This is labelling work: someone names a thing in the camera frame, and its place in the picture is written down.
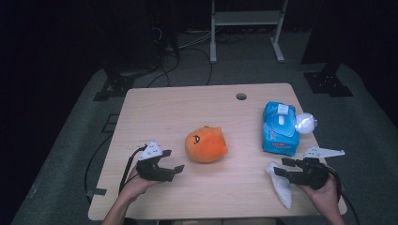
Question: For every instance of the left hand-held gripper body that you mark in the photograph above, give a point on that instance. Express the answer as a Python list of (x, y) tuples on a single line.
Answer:
[(150, 151)]

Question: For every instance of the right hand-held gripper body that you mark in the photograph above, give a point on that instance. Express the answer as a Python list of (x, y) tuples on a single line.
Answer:
[(314, 178)]

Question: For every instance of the white wet wipe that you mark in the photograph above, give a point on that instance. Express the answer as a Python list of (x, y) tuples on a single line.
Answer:
[(281, 189)]

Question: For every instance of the orange plush toy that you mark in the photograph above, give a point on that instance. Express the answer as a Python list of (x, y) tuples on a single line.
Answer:
[(206, 146)]

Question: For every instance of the blue wet wipe pack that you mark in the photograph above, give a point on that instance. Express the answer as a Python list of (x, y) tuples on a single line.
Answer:
[(278, 128)]

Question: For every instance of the person's right hand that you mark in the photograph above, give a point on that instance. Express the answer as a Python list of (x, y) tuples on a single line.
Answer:
[(327, 200)]

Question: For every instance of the person's left hand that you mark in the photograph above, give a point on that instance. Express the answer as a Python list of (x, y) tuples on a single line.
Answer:
[(134, 187)]

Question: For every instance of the black tape square outline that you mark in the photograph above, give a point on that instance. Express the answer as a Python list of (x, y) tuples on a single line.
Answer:
[(104, 123)]

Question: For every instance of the black tape strip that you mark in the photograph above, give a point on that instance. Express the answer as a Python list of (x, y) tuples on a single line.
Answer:
[(97, 192)]

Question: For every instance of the black stand base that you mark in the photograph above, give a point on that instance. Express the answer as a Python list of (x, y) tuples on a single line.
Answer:
[(328, 84), (117, 86)]

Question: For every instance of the white metal stand frame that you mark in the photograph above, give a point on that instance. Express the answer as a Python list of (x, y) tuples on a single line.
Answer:
[(247, 18)]

